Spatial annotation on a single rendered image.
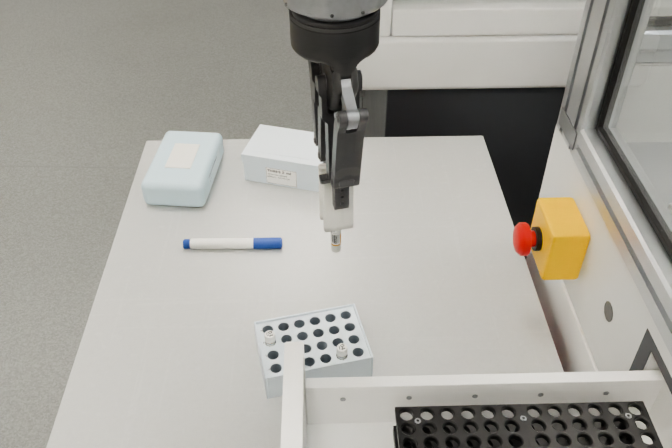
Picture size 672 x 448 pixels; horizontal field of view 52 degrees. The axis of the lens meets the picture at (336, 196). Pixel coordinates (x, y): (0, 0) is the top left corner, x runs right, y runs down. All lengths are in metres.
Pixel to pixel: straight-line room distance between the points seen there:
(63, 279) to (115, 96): 1.02
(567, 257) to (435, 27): 0.52
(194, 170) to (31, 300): 1.13
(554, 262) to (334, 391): 0.31
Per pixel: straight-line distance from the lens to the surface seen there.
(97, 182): 2.47
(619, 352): 0.78
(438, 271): 0.96
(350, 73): 0.57
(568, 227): 0.83
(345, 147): 0.60
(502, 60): 1.25
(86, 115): 2.84
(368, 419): 0.70
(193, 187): 1.04
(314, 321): 0.85
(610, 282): 0.79
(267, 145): 1.09
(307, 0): 0.54
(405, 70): 1.23
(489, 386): 0.68
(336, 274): 0.94
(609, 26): 0.79
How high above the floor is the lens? 1.43
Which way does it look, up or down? 39 degrees down
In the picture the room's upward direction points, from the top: straight up
